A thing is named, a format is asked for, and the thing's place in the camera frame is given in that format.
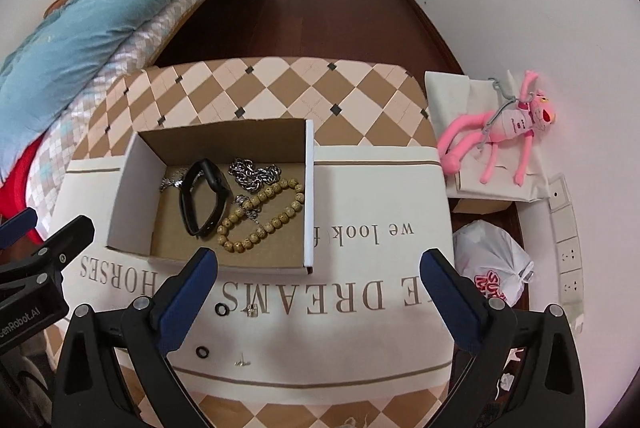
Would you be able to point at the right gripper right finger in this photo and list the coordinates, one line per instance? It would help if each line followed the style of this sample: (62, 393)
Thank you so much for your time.
(522, 369)

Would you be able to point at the white cardboard box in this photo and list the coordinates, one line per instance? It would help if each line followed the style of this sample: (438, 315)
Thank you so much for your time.
(242, 188)

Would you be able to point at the white folded bag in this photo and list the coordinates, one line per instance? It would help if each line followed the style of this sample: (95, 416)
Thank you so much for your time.
(450, 96)

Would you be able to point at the small silver stud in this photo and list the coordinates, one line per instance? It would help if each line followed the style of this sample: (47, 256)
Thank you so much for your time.
(242, 361)

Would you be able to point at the light blue quilt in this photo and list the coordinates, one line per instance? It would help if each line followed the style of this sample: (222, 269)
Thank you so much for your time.
(54, 63)

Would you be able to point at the white wall socket strip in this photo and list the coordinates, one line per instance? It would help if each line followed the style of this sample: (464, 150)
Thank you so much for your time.
(568, 252)

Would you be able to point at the black smart band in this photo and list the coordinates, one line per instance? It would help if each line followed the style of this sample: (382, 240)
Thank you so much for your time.
(203, 198)

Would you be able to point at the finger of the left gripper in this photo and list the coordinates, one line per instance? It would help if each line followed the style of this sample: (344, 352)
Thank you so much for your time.
(17, 227)

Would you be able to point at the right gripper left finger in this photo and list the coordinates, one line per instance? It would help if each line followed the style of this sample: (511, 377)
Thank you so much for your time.
(90, 389)

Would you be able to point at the red blanket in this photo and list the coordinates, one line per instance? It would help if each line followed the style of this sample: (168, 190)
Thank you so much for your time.
(13, 189)

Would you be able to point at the white plastic bag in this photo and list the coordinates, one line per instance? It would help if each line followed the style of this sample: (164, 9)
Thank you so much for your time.
(495, 262)

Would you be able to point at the pink panther plush toy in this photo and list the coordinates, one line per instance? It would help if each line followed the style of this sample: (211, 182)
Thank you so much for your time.
(517, 118)

